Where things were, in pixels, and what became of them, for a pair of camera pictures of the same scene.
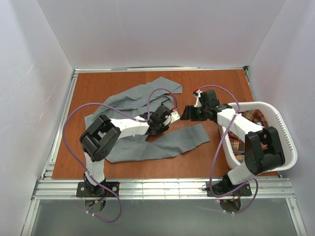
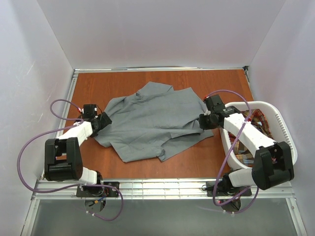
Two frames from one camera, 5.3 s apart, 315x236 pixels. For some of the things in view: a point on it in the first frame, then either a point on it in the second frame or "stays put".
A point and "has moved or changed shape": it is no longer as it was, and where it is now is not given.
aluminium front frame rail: [159, 189] stays put
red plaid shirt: [237, 144] stays put
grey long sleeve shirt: [142, 103] has moved or changed shape
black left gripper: [160, 126] → [105, 120]
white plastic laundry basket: [274, 119] stays put
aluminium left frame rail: [48, 168] stays put
